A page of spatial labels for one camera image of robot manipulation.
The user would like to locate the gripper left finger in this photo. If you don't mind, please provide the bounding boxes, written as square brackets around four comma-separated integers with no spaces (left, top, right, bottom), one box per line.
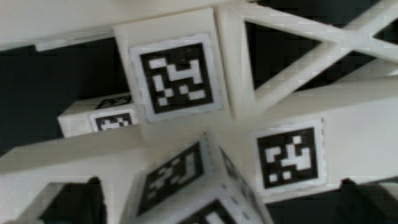
[16,176,109,224]

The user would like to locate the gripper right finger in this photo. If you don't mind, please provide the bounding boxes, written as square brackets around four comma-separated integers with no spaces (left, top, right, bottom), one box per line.
[334,179,398,224]

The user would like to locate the white chair back frame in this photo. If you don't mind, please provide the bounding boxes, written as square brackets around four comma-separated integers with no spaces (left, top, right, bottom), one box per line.
[0,0,398,224]

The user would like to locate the white tagged cube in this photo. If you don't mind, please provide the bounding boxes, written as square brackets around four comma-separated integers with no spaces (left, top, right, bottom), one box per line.
[119,131,274,224]

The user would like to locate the white chair leg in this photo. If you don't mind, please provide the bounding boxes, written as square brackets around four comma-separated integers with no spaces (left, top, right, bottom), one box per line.
[57,93,139,137]

